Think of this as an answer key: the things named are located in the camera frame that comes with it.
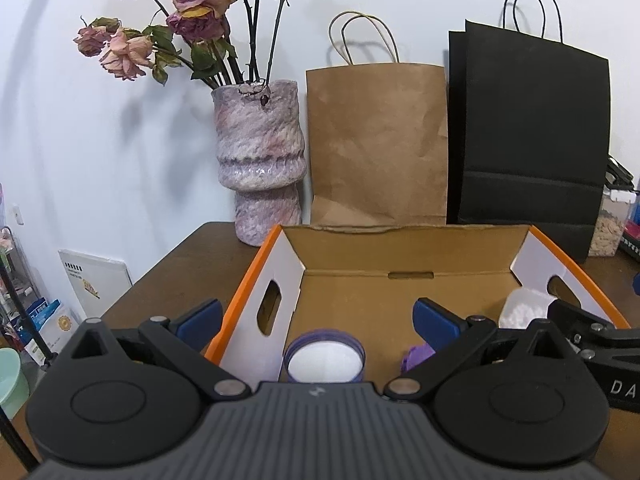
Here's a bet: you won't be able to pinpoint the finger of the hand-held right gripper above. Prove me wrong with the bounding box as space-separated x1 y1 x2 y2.
546 299 640 359

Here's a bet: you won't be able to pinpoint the dried pink roses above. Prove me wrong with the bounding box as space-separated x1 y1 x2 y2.
74 0 309 88

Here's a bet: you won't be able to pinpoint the green basin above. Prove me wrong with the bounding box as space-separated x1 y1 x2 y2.
0 349 30 421

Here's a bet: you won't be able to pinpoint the clear seed storage container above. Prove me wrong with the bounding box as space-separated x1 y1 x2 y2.
587 156 640 258

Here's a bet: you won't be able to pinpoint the mottled pink ceramic vase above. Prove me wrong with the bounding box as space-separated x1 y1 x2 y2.
211 79 306 247

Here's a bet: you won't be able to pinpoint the purple transparent round jar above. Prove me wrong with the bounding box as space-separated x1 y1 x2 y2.
283 329 366 385

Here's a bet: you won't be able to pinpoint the purple ridged bottle cap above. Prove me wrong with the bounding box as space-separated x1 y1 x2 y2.
400 344 437 373

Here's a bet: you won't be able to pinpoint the black light stand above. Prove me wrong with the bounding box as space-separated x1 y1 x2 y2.
0 260 56 476

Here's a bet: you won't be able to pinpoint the white package round emblem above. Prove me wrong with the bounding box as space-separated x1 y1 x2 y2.
37 305 83 361

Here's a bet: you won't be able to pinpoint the metal storage cart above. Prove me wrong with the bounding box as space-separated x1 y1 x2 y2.
0 227 36 321

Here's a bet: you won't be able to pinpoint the blue white package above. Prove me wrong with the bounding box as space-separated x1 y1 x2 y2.
20 299 63 333

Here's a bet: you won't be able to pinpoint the black paper bag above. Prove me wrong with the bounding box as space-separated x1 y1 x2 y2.
446 0 612 263

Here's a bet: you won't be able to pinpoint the red cardboard box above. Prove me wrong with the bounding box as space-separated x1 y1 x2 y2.
205 223 632 386

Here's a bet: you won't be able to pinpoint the brown paper bag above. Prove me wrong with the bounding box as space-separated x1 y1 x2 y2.
305 10 449 227

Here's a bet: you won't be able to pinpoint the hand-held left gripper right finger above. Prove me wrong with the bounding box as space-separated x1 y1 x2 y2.
382 297 568 404

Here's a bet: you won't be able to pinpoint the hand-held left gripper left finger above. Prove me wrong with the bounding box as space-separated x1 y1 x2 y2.
70 298 252 402

